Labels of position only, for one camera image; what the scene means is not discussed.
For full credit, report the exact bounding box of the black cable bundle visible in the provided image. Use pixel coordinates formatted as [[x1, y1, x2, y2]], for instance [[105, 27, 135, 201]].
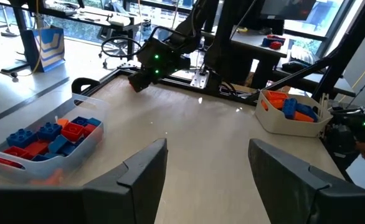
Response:
[[218, 81, 242, 97]]

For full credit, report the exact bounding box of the black floor stand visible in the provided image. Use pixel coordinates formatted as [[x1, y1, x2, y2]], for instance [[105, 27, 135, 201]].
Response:
[[0, 0, 31, 74]]

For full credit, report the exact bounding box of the black monitor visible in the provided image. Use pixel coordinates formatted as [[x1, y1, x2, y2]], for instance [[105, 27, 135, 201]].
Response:
[[260, 0, 317, 21]]

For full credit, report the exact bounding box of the black diagonal rig strut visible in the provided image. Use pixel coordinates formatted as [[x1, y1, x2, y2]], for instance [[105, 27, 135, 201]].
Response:
[[247, 58, 336, 101], [311, 0, 365, 100]]

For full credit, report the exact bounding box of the white plastic tray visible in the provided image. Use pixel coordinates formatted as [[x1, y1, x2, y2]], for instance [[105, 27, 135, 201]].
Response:
[[254, 89, 333, 138]]

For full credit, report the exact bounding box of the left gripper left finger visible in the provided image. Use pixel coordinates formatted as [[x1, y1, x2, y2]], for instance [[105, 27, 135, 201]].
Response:
[[82, 138, 168, 224]]

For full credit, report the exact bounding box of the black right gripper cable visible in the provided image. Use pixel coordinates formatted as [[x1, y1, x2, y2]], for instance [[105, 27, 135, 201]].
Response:
[[100, 26, 177, 59]]

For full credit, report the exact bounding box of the black handheld device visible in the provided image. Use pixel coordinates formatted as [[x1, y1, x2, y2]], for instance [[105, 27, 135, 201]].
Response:
[[324, 107, 365, 158]]

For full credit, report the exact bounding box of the white mounting bracket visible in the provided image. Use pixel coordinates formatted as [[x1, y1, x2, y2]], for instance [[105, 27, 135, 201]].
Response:
[[190, 68, 210, 90]]

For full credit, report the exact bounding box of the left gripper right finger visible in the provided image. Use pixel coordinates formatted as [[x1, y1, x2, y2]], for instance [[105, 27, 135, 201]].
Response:
[[247, 138, 330, 224]]

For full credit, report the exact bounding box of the black cart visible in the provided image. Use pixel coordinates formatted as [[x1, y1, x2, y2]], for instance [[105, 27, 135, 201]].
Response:
[[201, 26, 356, 98]]

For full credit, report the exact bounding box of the black desk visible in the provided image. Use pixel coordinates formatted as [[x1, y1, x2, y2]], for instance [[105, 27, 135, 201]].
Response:
[[29, 0, 146, 41]]

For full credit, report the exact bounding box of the clear plastic bin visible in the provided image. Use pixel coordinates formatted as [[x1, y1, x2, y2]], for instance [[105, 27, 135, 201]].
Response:
[[0, 93, 108, 185]]

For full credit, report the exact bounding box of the yellow floor cable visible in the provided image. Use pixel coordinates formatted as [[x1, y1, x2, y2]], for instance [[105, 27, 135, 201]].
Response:
[[14, 0, 43, 77]]

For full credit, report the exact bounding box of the small red block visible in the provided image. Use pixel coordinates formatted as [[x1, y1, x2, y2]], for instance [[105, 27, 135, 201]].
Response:
[[24, 140, 50, 156], [0, 155, 24, 169], [3, 146, 29, 158], [60, 122, 85, 142]]

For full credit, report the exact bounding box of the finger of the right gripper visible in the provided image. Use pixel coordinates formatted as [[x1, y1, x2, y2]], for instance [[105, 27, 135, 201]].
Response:
[[128, 72, 146, 93], [138, 72, 158, 93]]

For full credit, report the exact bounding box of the black frame clamp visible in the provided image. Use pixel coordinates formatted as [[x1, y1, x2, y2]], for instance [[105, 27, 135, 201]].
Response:
[[71, 77, 101, 95]]

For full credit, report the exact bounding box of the blue white box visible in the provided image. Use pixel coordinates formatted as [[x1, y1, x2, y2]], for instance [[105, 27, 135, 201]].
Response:
[[23, 26, 67, 73]]

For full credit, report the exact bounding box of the black office chair base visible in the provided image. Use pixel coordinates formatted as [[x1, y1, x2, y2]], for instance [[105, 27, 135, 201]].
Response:
[[97, 40, 133, 70]]

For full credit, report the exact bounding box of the black table frame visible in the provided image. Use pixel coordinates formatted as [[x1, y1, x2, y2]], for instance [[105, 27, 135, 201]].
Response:
[[72, 67, 264, 105]]

